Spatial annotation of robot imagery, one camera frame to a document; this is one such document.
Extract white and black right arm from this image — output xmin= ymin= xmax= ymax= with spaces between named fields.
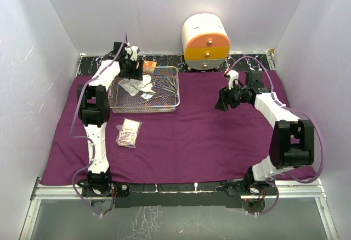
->
xmin=215 ymin=69 xmax=315 ymax=194

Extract round three-drawer mini cabinet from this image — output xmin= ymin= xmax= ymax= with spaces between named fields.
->
xmin=181 ymin=13 xmax=231 ymax=71

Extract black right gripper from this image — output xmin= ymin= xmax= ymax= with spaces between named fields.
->
xmin=215 ymin=81 xmax=250 ymax=111

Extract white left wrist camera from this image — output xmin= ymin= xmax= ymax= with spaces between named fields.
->
xmin=124 ymin=44 xmax=140 ymax=61

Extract steel surgical forceps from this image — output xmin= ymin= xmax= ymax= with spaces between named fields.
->
xmin=157 ymin=75 xmax=178 ymax=93

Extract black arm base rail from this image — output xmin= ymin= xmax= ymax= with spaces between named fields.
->
xmin=77 ymin=180 xmax=278 ymax=212

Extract white gauze pack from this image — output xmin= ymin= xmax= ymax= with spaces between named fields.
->
xmin=116 ymin=118 xmax=143 ymax=148

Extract steel surgical scissors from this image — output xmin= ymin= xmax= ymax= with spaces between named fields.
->
xmin=147 ymin=79 xmax=165 ymax=91

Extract small white green packet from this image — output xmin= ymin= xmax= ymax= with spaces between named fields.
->
xmin=118 ymin=79 xmax=139 ymax=96

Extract orange circuit board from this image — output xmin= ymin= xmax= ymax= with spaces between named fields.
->
xmin=143 ymin=60 xmax=157 ymax=68

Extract small white blue packet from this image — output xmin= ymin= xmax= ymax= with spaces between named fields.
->
xmin=141 ymin=93 xmax=154 ymax=100

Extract metal mesh instrument tray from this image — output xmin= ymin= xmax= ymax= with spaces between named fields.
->
xmin=109 ymin=66 xmax=180 ymax=113

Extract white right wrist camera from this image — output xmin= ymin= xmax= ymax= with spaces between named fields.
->
xmin=223 ymin=69 xmax=239 ymax=90

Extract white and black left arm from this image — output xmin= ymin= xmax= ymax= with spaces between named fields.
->
xmin=76 ymin=41 xmax=143 ymax=196

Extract aluminium frame rail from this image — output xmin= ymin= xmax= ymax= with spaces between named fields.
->
xmin=20 ymin=180 xmax=338 ymax=239

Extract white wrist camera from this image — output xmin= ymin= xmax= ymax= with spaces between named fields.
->
xmin=223 ymin=69 xmax=239 ymax=90
xmin=124 ymin=44 xmax=140 ymax=61

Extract white crumpled gauze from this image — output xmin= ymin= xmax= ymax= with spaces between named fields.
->
xmin=139 ymin=75 xmax=153 ymax=92

